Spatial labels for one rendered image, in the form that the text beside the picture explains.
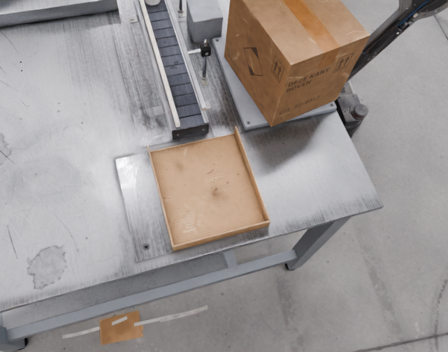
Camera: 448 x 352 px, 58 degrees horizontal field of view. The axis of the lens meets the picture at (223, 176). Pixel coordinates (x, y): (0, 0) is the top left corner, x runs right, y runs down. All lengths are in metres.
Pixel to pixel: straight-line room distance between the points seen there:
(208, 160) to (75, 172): 0.37
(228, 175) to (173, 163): 0.16
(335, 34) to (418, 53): 1.85
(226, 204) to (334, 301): 1.01
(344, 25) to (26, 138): 0.91
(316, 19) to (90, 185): 0.73
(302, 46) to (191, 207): 0.50
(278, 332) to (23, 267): 1.15
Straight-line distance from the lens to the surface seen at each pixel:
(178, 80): 1.25
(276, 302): 1.91
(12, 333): 1.76
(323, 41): 1.08
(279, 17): 1.11
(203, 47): 1.22
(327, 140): 1.26
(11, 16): 1.55
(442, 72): 2.90
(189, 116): 1.17
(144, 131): 1.21
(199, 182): 1.12
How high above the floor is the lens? 1.85
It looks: 63 degrees down
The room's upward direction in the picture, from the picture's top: 10 degrees clockwise
